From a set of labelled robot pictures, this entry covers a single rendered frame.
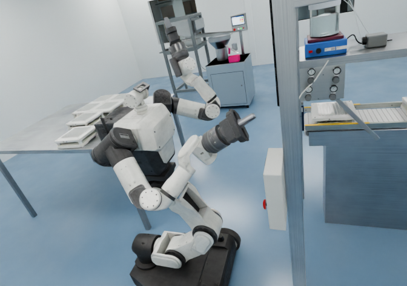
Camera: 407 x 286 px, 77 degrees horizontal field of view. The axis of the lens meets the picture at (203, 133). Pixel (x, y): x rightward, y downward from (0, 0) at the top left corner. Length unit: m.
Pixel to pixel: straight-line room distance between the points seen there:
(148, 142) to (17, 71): 4.64
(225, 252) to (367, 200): 1.02
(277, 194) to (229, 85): 3.31
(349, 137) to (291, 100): 0.91
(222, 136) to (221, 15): 5.98
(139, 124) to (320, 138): 1.11
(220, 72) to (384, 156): 2.80
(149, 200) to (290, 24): 0.71
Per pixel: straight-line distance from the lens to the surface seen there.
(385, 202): 2.12
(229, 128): 0.90
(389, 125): 1.74
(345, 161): 1.88
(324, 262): 2.02
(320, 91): 1.56
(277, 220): 1.03
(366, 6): 6.64
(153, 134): 1.12
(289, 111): 0.89
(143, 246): 1.84
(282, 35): 0.82
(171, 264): 1.76
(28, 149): 2.61
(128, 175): 1.00
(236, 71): 4.04
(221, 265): 1.78
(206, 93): 1.35
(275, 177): 0.89
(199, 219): 1.42
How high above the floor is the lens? 1.62
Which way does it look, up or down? 26 degrees down
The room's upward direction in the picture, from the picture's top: 13 degrees counter-clockwise
